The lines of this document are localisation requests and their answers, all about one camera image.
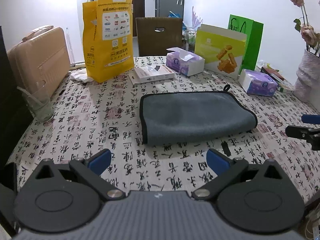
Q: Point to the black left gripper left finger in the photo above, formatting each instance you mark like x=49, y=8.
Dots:
x=88, y=171

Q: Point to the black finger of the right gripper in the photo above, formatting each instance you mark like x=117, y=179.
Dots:
x=310, y=135

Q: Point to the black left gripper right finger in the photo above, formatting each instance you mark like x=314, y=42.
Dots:
x=227, y=171

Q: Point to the purple and grey towel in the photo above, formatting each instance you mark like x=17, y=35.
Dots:
x=169, y=118

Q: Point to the white textured vase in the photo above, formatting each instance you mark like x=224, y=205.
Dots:
x=307, y=76

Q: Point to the calligraphy print tablecloth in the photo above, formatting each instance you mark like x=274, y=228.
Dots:
x=90, y=117

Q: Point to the purple tissue pack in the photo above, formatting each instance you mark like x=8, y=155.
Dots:
x=257, y=83

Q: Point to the clear drinking glass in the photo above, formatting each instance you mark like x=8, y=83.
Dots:
x=38, y=100

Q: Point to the crumpled white tissue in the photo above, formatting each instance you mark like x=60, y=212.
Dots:
x=80, y=75

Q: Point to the open purple tissue box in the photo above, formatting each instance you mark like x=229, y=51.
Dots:
x=184, y=62

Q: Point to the white flat box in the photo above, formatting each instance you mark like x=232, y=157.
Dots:
x=151, y=73

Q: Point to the yellow-green snack gift bag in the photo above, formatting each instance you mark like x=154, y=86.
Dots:
x=222, y=49

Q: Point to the green paper bag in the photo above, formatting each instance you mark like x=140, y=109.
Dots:
x=254, y=32

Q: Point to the beige suitcase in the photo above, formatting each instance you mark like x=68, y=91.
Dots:
x=40, y=56

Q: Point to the yellow paper bag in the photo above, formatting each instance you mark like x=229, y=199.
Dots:
x=107, y=38

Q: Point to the brown chair back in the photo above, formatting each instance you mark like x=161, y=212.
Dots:
x=157, y=34

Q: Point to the purple feather decoration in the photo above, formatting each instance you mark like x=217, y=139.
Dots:
x=196, y=21

